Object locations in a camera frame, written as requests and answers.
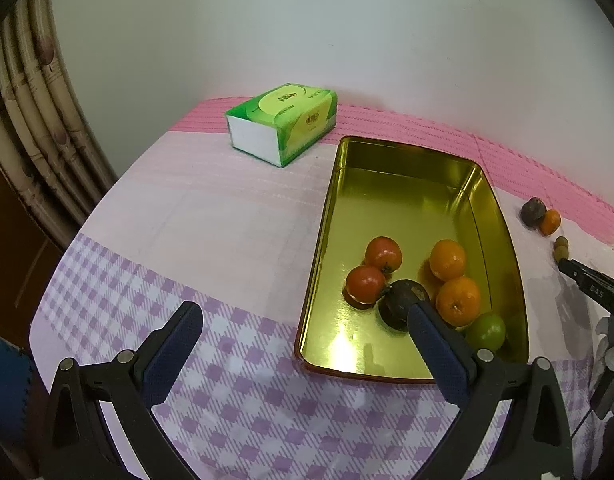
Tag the dark brown round fruit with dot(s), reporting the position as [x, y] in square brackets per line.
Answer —
[397, 302]

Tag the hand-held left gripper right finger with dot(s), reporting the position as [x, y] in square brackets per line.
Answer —
[437, 355]

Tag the small orange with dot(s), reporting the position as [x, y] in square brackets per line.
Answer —
[551, 222]

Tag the pink checked tablecloth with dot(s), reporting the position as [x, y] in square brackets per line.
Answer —
[212, 220]

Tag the round red tomato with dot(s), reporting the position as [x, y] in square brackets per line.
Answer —
[365, 284]

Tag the dark purple passion fruit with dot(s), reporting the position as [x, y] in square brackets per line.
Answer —
[532, 211]

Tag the blue foam mat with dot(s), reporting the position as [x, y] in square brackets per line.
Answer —
[7, 385]

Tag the large orange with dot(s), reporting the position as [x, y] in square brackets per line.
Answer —
[458, 301]

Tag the gold metal tray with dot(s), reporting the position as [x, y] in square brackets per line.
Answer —
[402, 200]

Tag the green citrus fruit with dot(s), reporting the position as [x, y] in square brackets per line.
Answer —
[487, 331]

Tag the red tomato with calyx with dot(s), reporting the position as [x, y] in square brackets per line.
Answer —
[383, 254]

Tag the green tissue pack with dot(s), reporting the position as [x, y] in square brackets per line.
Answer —
[282, 120]

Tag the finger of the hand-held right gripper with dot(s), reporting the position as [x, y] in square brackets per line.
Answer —
[594, 287]

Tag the brown wooden furniture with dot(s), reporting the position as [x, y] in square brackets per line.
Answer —
[17, 270]

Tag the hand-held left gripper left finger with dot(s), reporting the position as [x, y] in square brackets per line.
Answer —
[173, 355]

